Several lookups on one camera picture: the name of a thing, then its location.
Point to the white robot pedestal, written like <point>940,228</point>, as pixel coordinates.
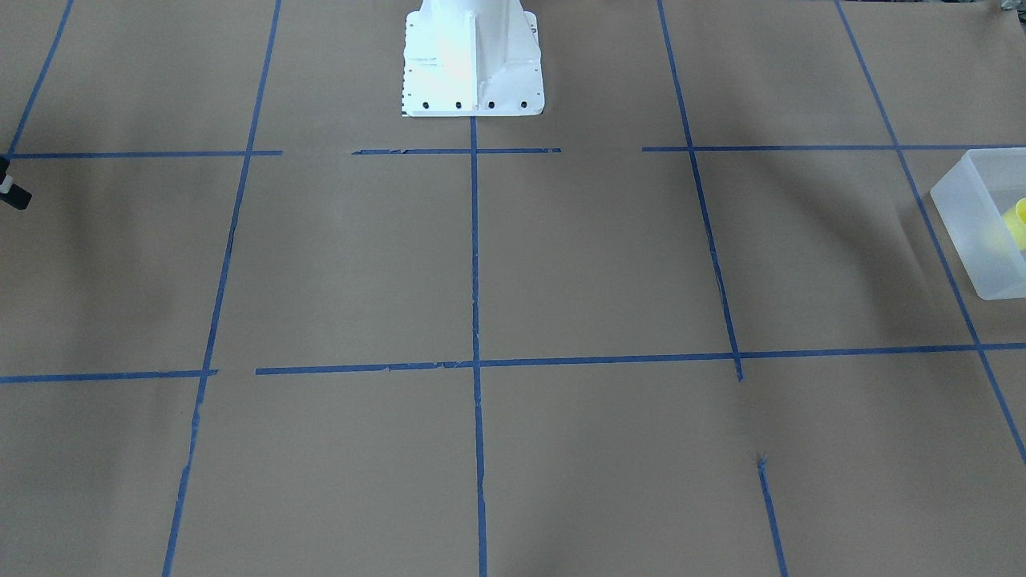
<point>472,59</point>

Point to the yellow plastic cup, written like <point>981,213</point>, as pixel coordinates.
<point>1015,222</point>

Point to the gripper tip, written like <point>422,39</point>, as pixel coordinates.
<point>11,193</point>

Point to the clear plastic storage box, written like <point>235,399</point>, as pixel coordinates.
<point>971,199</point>

